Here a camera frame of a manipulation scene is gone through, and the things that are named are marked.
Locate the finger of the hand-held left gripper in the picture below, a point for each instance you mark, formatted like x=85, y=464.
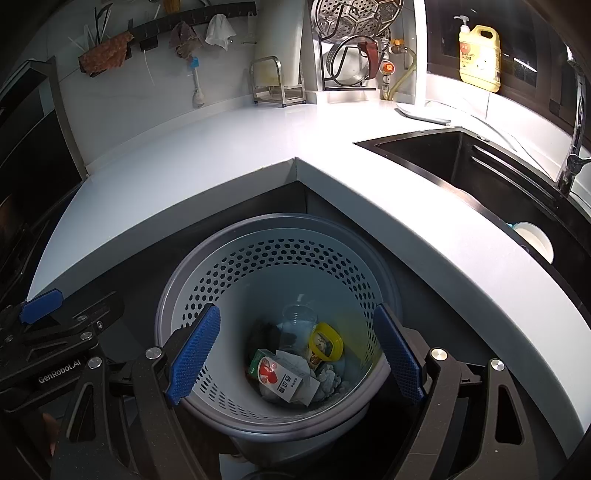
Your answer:
x=41, y=308

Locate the steel faucet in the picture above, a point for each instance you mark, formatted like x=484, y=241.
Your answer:
x=570, y=166

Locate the yellow detergent bottle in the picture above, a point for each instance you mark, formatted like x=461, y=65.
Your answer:
x=480, y=60

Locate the yellow plastic lid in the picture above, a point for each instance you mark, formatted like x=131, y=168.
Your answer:
x=325, y=328

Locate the steel cutting board rack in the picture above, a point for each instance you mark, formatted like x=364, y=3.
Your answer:
x=286, y=94

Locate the white cutting board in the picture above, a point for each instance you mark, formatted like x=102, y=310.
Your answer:
x=281, y=41

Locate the black wall rail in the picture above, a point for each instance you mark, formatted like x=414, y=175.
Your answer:
x=194, y=16

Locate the green and white carton box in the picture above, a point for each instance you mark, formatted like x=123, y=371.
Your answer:
x=277, y=374

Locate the steel steamer plate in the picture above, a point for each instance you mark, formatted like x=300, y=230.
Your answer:
x=355, y=18

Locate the grey-brown rag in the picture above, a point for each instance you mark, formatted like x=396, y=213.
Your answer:
x=184, y=39

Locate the white bottle brush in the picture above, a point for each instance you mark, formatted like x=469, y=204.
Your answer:
x=198, y=98

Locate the white bowl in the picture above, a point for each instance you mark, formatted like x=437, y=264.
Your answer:
x=535, y=240

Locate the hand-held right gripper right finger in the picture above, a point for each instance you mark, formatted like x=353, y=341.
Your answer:
x=399, y=357

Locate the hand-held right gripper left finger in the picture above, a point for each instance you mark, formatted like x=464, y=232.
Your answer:
x=194, y=357

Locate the person's left hand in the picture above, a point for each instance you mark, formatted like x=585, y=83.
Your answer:
x=50, y=434

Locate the grey perforated trash bin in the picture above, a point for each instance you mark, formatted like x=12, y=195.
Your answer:
x=286, y=258

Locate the brown cloth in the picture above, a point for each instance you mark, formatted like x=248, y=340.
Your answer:
x=104, y=55

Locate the black sink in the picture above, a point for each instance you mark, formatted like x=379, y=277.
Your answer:
x=461, y=161

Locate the clear plastic cup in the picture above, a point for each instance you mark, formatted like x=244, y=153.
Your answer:
x=298, y=323

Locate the steel strainer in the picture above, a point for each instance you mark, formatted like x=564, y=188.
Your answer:
x=353, y=69

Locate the white cloth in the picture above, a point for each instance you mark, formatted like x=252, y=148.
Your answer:
x=220, y=32

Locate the white tissue paper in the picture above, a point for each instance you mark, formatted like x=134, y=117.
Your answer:
x=305, y=367

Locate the gas valve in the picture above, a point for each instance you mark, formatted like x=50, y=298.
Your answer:
x=387, y=68

